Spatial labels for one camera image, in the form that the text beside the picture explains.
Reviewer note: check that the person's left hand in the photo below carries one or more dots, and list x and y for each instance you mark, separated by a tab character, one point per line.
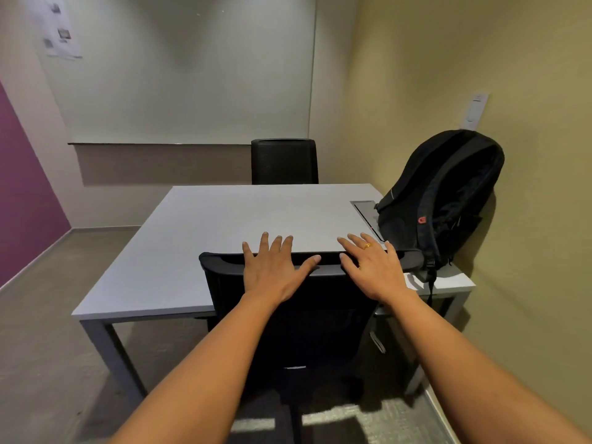
270	272

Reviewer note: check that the person's right hand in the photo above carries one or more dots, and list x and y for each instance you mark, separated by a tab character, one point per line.
377	272

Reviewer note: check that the black mesh office chair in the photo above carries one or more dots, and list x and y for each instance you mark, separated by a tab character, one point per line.
314	328
284	161

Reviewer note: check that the black backpack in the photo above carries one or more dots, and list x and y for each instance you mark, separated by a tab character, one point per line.
444	189

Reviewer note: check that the person's right forearm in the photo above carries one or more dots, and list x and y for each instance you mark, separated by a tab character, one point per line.
476	383

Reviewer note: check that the person's left forearm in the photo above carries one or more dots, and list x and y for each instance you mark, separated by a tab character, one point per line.
203	379

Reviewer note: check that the white table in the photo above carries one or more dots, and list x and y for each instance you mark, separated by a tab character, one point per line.
208	235

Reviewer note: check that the white paper poster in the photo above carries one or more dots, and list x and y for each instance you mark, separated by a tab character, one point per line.
58	32

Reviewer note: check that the white wall switch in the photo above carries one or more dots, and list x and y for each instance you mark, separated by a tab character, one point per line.
475	110

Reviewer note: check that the white wall whiteboard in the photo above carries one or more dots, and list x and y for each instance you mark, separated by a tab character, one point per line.
185	73

